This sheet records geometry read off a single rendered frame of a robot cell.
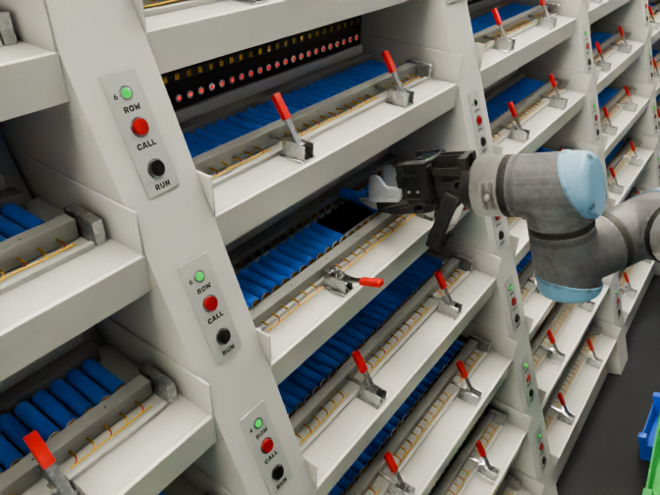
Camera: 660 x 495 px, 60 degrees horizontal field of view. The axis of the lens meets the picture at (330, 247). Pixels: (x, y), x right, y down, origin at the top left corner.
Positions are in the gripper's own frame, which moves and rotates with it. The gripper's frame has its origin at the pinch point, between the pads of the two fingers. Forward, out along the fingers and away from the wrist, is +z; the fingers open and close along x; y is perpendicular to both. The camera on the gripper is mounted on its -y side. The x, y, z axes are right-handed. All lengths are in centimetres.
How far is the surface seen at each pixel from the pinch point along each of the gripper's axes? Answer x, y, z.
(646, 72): -163, -17, -13
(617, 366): -92, -98, -14
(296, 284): 25.3, -2.2, -2.9
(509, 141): -47.2, -5.5, -6.3
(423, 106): -10.2, 12.7, -7.7
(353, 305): 19.7, -8.6, -7.2
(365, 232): 7.8, -2.3, -3.5
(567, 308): -73, -65, -6
